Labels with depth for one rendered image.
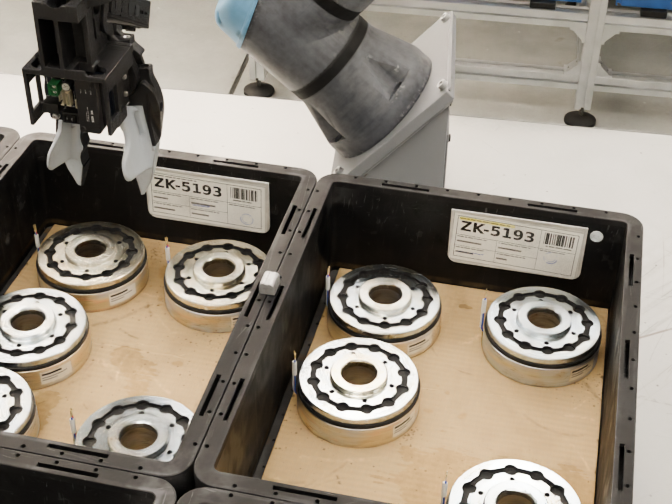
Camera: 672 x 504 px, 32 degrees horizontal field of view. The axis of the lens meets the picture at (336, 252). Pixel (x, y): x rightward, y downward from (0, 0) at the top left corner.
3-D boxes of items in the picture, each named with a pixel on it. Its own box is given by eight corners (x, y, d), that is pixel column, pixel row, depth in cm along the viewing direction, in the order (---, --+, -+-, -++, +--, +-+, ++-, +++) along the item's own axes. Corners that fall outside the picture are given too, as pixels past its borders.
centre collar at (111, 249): (77, 234, 115) (76, 229, 115) (124, 241, 114) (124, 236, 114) (56, 264, 112) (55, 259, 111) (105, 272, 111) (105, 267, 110)
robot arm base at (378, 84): (343, 115, 148) (284, 63, 144) (431, 36, 141) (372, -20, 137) (336, 179, 136) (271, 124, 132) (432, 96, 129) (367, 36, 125)
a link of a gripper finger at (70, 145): (29, 202, 104) (37, 116, 98) (57, 166, 109) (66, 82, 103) (63, 213, 104) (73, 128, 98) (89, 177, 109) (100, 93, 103)
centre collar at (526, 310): (521, 300, 108) (522, 294, 108) (575, 311, 107) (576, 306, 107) (510, 333, 105) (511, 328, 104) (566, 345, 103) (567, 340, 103)
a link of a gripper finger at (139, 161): (121, 222, 103) (88, 130, 98) (145, 185, 108) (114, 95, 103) (154, 220, 102) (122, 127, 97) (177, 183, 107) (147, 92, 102)
